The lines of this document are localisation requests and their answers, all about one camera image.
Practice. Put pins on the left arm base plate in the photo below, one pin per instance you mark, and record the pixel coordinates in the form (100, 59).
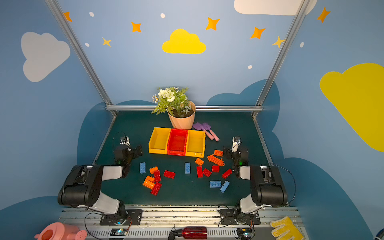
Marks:
(132, 217)

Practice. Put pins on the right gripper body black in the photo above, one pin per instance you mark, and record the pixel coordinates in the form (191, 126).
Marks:
(229, 153)

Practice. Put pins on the yellow garden glove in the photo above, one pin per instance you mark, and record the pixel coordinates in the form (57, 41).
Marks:
(284, 229)

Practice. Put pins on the orange lego brick small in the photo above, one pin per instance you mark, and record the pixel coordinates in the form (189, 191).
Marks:
(218, 153)

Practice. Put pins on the purple pink toy shovel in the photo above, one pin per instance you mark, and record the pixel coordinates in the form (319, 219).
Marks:
(200, 127)

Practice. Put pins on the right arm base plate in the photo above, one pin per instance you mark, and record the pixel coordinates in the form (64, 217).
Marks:
(236, 217)

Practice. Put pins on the blue lego brick tilted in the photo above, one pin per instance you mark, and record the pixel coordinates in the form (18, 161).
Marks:
(224, 186)

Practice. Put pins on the red lego brick tall centre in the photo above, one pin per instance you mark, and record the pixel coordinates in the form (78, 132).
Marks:
(199, 172)

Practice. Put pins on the orange lego fence piece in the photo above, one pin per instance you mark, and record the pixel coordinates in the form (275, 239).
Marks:
(213, 159)

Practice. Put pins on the aluminium rail base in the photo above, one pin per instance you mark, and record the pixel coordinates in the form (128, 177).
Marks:
(157, 222)

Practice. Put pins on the red metal bottle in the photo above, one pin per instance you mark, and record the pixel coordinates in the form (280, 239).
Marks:
(189, 233)

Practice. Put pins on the right yellow bin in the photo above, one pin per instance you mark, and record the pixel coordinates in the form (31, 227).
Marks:
(195, 144)

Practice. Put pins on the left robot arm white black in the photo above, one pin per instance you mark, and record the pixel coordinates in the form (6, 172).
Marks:
(82, 187)

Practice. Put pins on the orange lego brick square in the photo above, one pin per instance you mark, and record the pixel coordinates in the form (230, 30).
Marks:
(199, 162)

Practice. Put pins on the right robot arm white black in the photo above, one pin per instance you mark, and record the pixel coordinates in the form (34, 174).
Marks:
(266, 184)

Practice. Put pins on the potted artificial flower plant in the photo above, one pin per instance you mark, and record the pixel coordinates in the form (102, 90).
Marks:
(175, 102)

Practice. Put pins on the red lego brick smooth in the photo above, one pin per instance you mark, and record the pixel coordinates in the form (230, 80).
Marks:
(215, 169)

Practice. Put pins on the orange curved lego piece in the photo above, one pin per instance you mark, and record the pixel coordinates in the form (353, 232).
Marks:
(149, 182)

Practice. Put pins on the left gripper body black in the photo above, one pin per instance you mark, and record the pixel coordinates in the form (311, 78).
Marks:
(135, 151)

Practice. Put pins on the yellow bin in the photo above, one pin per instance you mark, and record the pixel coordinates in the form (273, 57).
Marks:
(195, 144)
(158, 143)

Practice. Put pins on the pink watering can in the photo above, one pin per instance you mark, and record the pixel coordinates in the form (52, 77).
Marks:
(60, 231)

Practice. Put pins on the red middle bin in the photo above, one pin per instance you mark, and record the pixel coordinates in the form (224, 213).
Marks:
(177, 142)

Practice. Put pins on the blue lego brick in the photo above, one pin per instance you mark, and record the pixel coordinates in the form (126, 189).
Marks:
(215, 184)
(187, 168)
(142, 168)
(224, 186)

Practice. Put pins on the left yellow bin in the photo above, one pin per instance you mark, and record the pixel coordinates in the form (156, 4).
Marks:
(158, 143)

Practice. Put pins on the red lego brick centre square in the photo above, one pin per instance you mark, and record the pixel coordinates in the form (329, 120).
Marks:
(207, 173)

